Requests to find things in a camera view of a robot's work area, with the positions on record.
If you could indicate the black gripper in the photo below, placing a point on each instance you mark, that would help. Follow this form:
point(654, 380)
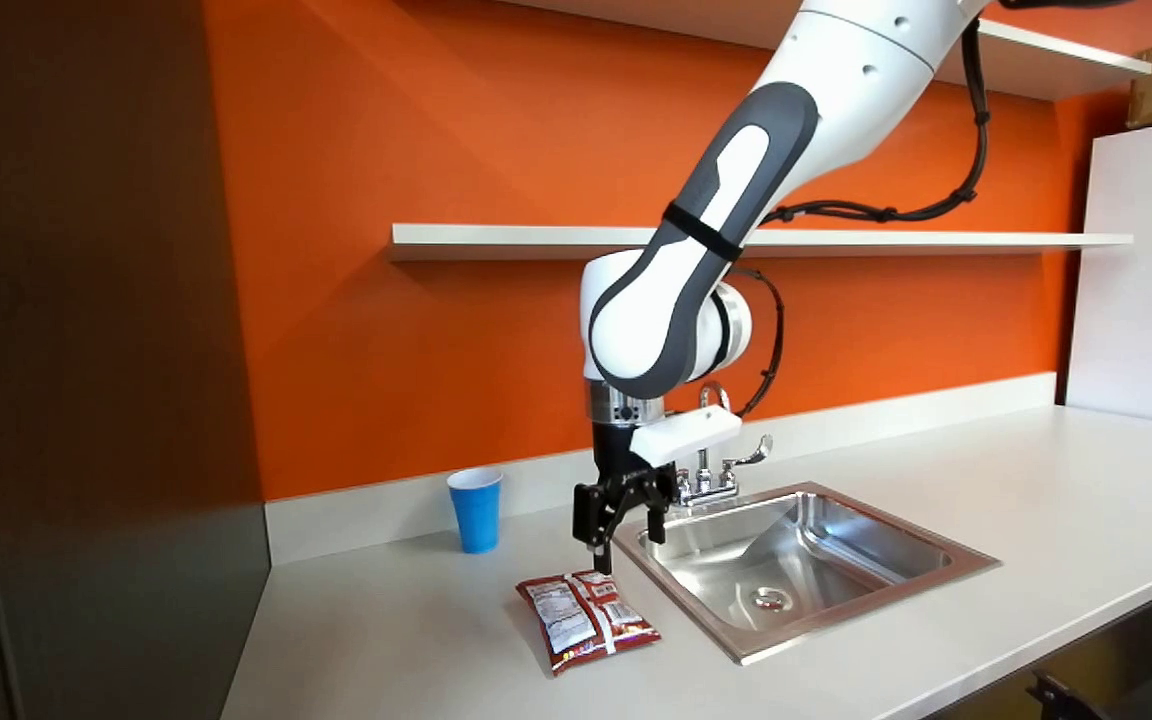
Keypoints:
point(621, 477)

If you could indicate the red snack packet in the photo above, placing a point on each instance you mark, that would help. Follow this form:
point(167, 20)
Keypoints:
point(580, 618)

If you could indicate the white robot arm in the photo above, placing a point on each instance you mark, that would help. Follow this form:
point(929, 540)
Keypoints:
point(648, 320)

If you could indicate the stainless steel sink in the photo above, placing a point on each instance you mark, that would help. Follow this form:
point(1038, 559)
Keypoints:
point(778, 565)

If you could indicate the chrome faucet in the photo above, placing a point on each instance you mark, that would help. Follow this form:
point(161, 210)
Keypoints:
point(716, 477)

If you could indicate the blue plastic cup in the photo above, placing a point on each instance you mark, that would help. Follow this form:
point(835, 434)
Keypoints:
point(476, 506)

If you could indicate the dark grey cabinet panel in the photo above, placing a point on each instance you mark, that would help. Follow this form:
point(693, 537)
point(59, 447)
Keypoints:
point(130, 506)

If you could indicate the white upper shelf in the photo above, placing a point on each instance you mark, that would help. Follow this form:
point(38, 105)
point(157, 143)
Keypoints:
point(1038, 66)

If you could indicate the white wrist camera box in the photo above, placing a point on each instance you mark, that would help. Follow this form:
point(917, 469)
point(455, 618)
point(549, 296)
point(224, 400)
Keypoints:
point(666, 440)

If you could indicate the white wall shelf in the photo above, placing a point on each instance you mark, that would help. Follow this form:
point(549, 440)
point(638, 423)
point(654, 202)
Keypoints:
point(580, 240)

